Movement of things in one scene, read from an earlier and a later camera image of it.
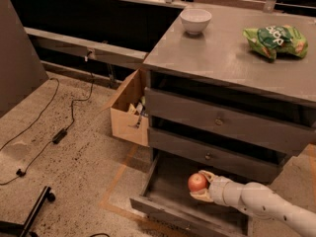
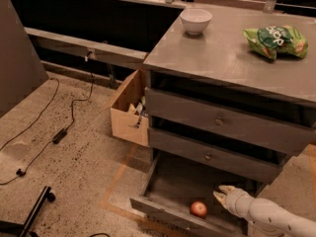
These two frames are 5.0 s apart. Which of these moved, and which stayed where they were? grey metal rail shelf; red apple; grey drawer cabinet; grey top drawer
Moved: red apple
Stayed: grey top drawer; grey drawer cabinet; grey metal rail shelf
